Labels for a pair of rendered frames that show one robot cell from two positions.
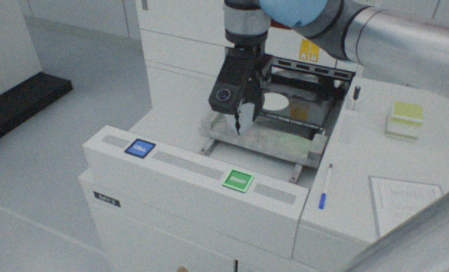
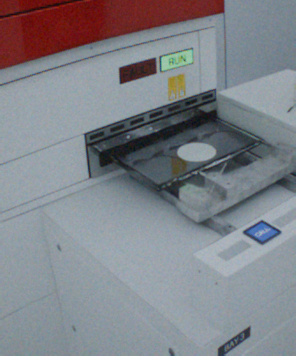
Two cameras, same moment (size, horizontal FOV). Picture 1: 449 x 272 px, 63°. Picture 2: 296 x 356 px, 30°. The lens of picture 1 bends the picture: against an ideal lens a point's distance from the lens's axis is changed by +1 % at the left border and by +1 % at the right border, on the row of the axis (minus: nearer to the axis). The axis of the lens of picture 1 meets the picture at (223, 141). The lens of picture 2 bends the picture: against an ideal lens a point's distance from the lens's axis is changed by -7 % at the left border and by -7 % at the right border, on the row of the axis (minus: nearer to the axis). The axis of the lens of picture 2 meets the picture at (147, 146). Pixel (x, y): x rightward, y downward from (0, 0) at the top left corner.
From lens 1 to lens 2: 1.14 m
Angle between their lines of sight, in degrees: 51
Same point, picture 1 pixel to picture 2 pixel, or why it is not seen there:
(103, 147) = (241, 260)
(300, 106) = (218, 140)
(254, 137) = (244, 182)
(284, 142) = (262, 168)
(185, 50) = (32, 171)
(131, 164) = (280, 246)
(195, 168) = not seen: outside the picture
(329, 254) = not seen: outside the picture
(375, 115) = (283, 104)
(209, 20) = (62, 110)
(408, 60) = not seen: outside the picture
